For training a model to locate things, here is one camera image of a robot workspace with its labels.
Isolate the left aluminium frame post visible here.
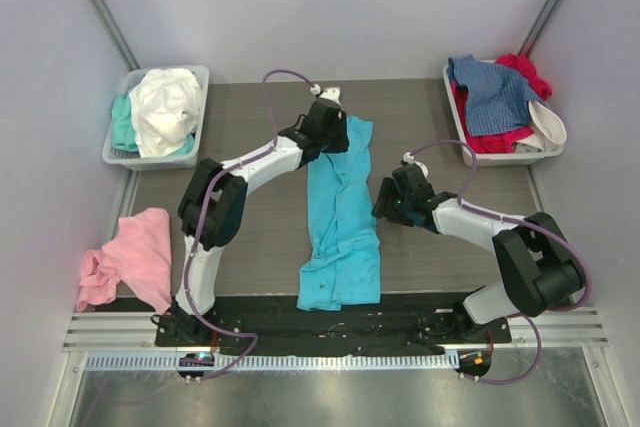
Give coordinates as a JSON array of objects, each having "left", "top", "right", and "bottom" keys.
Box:
[{"left": 88, "top": 0, "right": 140, "bottom": 71}]

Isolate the cyan t shirt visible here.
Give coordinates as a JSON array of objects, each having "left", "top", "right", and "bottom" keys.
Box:
[{"left": 297, "top": 116, "right": 381, "bottom": 311}]

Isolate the teal green t shirt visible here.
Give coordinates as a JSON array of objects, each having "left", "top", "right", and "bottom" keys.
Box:
[{"left": 111, "top": 95, "right": 195, "bottom": 158}]

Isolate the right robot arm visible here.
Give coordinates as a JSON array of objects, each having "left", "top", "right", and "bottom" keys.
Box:
[{"left": 372, "top": 162, "right": 590, "bottom": 338}]

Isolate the blue patterned t shirt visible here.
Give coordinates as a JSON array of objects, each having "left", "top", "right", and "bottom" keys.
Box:
[{"left": 447, "top": 55, "right": 544, "bottom": 136}]

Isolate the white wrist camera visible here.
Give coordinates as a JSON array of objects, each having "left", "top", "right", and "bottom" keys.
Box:
[
  {"left": 310, "top": 84, "right": 341, "bottom": 106},
  {"left": 401, "top": 152, "right": 429, "bottom": 178}
]

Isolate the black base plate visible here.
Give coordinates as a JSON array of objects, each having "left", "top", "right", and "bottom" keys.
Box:
[{"left": 151, "top": 292, "right": 512, "bottom": 357}]

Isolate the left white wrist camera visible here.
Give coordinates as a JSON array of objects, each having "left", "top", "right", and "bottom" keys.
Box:
[{"left": 310, "top": 84, "right": 341, "bottom": 106}]

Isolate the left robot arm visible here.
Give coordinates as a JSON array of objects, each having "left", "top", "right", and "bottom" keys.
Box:
[{"left": 167, "top": 87, "right": 349, "bottom": 345}]

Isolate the cream white t shirt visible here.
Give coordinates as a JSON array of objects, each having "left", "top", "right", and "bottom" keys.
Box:
[{"left": 514, "top": 101, "right": 567, "bottom": 153}]

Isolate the pink t shirt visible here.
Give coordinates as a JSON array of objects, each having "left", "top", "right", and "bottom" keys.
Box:
[{"left": 76, "top": 208, "right": 172, "bottom": 314}]

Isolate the red t shirt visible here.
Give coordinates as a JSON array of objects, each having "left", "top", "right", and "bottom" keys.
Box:
[{"left": 450, "top": 54, "right": 552, "bottom": 154}]

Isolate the right grey plastic basket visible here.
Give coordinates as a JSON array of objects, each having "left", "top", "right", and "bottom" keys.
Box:
[{"left": 442, "top": 64, "right": 564, "bottom": 167}]

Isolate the slotted cable duct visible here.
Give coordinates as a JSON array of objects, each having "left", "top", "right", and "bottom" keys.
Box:
[{"left": 85, "top": 351, "right": 459, "bottom": 372}]

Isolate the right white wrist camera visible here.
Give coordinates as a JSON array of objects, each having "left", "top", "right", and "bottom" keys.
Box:
[{"left": 401, "top": 152, "right": 429, "bottom": 178}]

